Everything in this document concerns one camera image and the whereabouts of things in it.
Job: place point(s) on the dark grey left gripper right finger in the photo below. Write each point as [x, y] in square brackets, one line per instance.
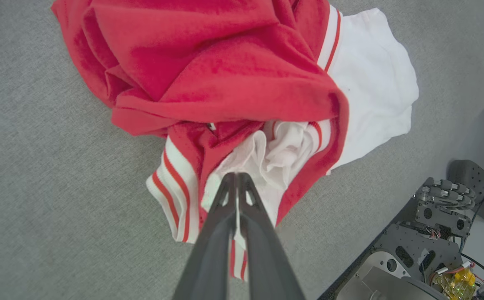
[267, 266]

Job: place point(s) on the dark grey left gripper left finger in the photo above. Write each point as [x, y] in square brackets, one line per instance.
[208, 258]

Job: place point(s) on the red and white jersey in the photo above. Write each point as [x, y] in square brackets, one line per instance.
[225, 75]

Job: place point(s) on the grey robot base chassis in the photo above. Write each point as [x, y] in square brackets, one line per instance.
[408, 246]

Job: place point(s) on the grey jointed metal mechanism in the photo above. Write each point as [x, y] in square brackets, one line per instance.
[437, 212]

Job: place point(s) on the yellow green circuit board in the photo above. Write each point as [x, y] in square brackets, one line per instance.
[456, 285]

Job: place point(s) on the grey fabric sofa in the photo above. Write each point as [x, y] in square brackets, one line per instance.
[37, 166]

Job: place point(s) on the dark grey perforated part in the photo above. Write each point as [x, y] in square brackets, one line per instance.
[471, 175]

